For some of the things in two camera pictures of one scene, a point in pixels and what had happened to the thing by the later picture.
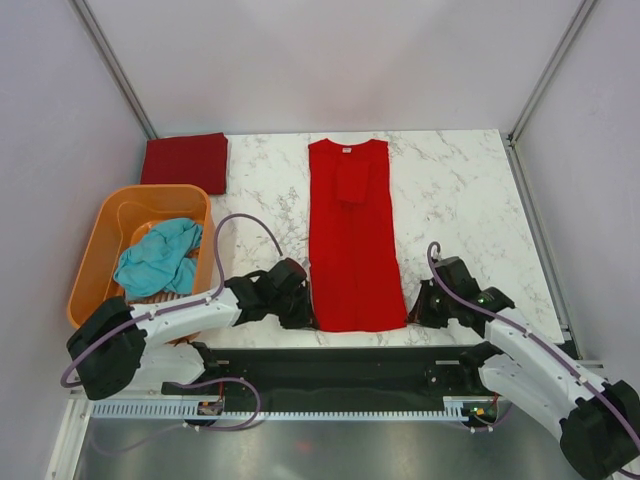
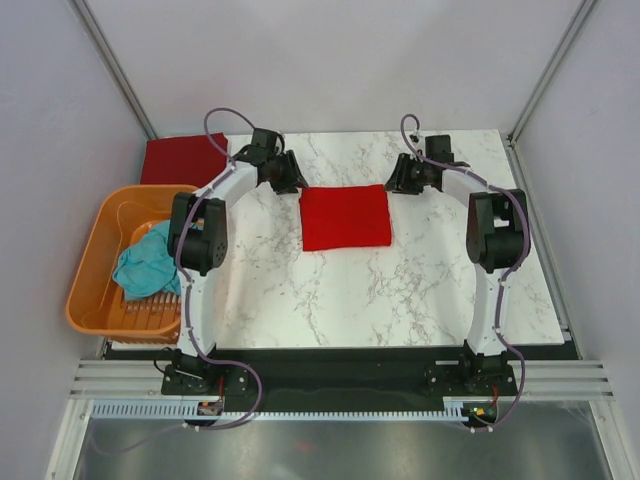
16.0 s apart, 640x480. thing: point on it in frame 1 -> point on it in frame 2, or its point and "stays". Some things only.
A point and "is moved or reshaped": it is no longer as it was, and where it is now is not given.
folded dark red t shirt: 195,159 stays
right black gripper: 420,314 -> 399,181
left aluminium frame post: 84,12 stays
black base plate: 331,372 stays
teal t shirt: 159,262 stays
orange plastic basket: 120,218 stays
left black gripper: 303,319 -> 294,178
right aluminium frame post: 534,96 stays
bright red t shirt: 356,277 is moved or reshaped
